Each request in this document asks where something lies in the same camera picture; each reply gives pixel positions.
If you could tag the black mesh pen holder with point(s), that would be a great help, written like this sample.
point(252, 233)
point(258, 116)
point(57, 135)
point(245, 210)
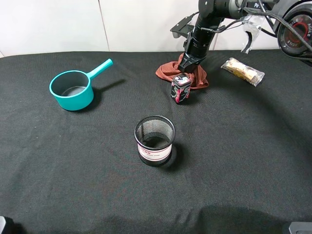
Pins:
point(154, 136)

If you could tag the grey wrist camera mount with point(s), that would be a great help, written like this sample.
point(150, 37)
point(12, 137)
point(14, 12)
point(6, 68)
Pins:
point(183, 28)

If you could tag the teal saucepan with handle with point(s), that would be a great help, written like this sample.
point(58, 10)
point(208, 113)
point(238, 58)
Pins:
point(73, 89)

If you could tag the grey left base corner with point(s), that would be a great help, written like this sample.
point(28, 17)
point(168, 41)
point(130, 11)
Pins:
point(2, 224)

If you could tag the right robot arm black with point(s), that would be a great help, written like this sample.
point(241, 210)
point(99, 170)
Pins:
point(290, 21)

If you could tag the clear packaged snack bag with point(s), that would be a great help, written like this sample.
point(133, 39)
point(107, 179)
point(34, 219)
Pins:
point(246, 73)

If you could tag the black pink tin box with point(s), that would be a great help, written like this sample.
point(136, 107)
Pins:
point(180, 88)

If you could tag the grey base corner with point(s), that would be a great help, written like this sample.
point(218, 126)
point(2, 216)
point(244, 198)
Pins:
point(2, 224)
point(300, 228)

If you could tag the grey right base corner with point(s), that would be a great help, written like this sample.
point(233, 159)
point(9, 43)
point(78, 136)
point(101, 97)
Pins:
point(300, 228)

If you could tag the black tablecloth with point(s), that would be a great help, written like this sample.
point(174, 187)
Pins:
point(241, 160)

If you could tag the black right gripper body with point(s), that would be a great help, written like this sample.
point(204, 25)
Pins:
point(198, 42)

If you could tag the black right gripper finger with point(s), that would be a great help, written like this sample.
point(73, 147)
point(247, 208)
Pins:
point(185, 64)
point(191, 66)

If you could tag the brown cloth towel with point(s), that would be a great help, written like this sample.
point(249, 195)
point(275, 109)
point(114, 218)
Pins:
point(169, 70)

